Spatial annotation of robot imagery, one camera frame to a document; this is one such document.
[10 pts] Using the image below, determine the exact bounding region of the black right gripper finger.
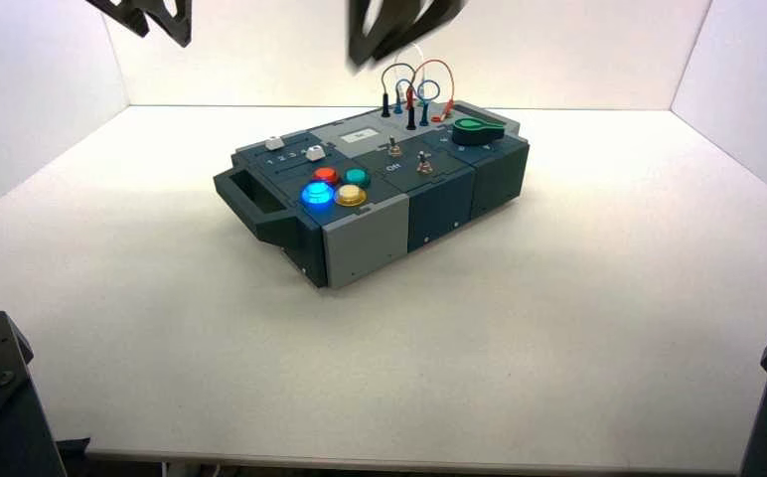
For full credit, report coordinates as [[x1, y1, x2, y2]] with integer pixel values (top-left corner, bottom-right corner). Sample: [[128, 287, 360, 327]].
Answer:
[[371, 0, 468, 62], [347, 0, 399, 69]]

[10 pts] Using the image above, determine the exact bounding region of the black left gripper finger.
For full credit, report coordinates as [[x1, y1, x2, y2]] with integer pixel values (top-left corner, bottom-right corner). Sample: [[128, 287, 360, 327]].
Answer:
[[134, 0, 193, 49], [84, 0, 152, 38]]

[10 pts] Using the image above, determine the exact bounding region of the blue round push button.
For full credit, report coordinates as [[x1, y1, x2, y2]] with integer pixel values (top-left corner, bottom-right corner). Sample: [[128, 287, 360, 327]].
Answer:
[[300, 181, 337, 211]]

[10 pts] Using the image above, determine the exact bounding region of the yellow round push button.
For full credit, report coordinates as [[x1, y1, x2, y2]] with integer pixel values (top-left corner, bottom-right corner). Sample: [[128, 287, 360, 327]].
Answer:
[[333, 184, 369, 208]]

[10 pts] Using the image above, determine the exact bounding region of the green black rotary knob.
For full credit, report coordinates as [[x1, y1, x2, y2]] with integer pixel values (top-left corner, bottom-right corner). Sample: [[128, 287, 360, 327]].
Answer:
[[451, 117, 508, 147]]

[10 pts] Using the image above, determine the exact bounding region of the dark teal grey control box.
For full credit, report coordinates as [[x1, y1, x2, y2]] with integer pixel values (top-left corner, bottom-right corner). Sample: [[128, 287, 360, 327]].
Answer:
[[213, 99, 532, 289]]

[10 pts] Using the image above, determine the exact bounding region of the red jumper wire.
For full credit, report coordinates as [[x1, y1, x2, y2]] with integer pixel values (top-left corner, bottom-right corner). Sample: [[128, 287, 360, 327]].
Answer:
[[410, 59, 456, 108]]

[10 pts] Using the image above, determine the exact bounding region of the brown jumper wire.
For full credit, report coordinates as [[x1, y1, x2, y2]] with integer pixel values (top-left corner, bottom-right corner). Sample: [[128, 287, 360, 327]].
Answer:
[[381, 63, 417, 96]]

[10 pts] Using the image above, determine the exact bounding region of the blue jumper wire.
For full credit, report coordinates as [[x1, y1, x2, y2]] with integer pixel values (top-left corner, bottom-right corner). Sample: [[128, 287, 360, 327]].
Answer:
[[395, 78, 441, 107]]

